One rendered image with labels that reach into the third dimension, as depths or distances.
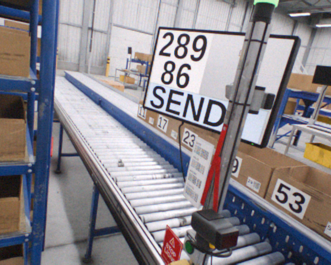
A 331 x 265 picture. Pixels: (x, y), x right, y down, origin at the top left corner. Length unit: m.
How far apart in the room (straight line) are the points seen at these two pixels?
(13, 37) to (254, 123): 0.63
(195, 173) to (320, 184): 0.91
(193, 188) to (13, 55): 0.56
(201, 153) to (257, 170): 0.68
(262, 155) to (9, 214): 1.39
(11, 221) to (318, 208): 1.08
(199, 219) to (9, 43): 0.59
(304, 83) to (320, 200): 5.54
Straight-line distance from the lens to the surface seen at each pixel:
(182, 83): 0.90
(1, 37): 0.68
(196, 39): 0.91
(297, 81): 6.77
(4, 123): 0.72
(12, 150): 0.74
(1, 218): 0.81
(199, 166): 0.75
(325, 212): 1.24
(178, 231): 1.20
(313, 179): 1.57
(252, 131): 0.78
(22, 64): 0.68
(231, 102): 0.67
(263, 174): 1.37
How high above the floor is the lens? 1.43
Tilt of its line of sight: 16 degrees down
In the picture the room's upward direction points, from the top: 10 degrees clockwise
